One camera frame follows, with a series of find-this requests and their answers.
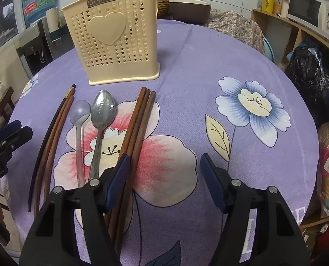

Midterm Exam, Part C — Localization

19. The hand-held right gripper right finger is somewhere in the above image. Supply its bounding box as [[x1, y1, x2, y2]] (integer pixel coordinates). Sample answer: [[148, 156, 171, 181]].
[[200, 153, 312, 266]]

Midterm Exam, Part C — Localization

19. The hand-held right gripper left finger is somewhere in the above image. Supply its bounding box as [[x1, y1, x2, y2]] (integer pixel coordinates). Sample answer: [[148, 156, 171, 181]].
[[19, 153, 132, 266]]

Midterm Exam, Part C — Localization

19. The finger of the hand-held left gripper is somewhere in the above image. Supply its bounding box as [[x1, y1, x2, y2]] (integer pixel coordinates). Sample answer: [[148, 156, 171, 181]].
[[0, 125, 33, 161], [0, 119, 23, 145]]

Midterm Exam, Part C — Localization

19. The dark brown wooden chopstick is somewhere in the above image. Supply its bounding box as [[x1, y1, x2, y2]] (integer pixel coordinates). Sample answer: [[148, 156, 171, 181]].
[[104, 87, 147, 229], [109, 89, 152, 246], [114, 91, 157, 259]]

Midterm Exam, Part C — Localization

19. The translucent plastic spoon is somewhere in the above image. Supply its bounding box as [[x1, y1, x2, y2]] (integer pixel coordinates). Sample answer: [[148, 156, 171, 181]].
[[69, 99, 92, 189]]

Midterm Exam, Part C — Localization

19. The metal spoon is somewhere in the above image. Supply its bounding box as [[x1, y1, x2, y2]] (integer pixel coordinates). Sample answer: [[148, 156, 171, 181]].
[[87, 89, 117, 183]]

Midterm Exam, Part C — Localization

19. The beige perforated utensil holder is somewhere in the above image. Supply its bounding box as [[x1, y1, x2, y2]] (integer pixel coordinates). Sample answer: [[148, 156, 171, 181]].
[[61, 0, 161, 86]]

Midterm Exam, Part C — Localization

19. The purple floral tablecloth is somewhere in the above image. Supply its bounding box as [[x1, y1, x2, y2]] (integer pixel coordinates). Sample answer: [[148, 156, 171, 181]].
[[6, 19, 320, 266]]

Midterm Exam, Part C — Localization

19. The paper cup dispenser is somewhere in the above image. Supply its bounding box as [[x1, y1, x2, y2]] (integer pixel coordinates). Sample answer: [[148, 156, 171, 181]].
[[45, 7, 64, 46]]

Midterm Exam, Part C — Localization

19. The light blue basin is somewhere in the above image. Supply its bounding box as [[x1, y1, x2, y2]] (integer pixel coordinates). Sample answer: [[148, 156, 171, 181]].
[[263, 37, 274, 61]]

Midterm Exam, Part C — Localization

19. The black plastic bag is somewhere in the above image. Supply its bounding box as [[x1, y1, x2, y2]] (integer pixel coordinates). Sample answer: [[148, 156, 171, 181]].
[[285, 40, 329, 128]]

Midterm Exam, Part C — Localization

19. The paisley patterned cloth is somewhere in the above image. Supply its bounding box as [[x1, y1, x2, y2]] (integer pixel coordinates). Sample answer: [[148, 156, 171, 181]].
[[206, 8, 265, 54]]

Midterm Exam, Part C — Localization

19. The wooden shelf unit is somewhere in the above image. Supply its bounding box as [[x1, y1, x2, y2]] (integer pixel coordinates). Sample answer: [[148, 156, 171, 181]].
[[250, 8, 329, 72]]

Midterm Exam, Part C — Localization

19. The beige and brown rice cooker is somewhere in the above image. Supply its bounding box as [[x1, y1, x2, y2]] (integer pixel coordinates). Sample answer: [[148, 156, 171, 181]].
[[167, 0, 212, 24]]

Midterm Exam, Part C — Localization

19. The wicker basket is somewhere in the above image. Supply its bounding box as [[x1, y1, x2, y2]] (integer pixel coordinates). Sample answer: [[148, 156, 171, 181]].
[[156, 0, 170, 18]]

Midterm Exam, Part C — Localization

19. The clear storage jar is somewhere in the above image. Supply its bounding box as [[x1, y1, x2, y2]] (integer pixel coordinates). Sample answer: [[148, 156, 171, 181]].
[[274, 0, 290, 17]]

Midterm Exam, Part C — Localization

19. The white microwave oven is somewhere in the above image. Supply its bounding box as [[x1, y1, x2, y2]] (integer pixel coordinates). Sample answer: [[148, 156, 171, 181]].
[[286, 0, 329, 35]]

